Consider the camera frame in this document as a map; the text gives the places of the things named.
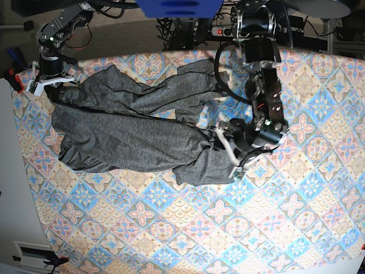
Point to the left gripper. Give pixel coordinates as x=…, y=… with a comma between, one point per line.
x=235, y=139

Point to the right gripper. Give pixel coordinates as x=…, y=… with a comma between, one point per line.
x=37, y=82

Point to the grey t-shirt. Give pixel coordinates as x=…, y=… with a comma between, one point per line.
x=110, y=122

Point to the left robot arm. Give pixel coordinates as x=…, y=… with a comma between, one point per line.
x=253, y=29

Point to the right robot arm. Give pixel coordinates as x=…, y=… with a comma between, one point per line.
x=48, y=70

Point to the red black clamp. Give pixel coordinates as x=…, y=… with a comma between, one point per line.
x=14, y=80

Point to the patterned tablecloth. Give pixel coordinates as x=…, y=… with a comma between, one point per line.
x=298, y=208

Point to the white power strip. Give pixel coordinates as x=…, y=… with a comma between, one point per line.
x=222, y=31

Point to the white vent panel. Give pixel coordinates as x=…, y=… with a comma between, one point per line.
x=31, y=257

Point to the blue orange clamp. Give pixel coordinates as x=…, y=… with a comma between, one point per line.
x=56, y=262

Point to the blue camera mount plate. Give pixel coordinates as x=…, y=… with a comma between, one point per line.
x=179, y=8

